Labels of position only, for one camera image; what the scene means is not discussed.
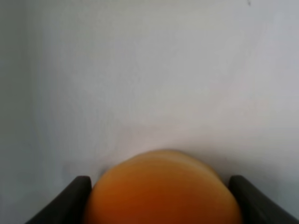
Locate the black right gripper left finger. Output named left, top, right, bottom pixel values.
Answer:
left=27, top=175, right=92, bottom=224

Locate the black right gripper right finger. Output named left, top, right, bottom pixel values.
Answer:
left=228, top=175, right=299, bottom=224

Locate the orange red peach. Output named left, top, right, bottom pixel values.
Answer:
left=83, top=150, right=243, bottom=224

